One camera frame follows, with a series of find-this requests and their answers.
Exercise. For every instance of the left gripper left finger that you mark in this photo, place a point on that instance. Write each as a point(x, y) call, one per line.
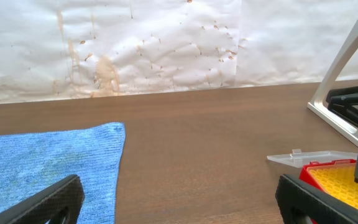
point(42, 202)

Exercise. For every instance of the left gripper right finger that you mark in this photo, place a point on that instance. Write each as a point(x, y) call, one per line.
point(309, 202)

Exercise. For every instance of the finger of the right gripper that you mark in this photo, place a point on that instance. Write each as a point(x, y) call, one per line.
point(340, 91)
point(353, 99)

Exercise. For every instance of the white and blue stand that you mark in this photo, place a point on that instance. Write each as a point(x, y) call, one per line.
point(329, 77)

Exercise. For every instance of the red and yellow tip box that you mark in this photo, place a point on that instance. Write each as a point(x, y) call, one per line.
point(337, 183)

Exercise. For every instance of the blue cloth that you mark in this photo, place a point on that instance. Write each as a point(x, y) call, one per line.
point(42, 155)

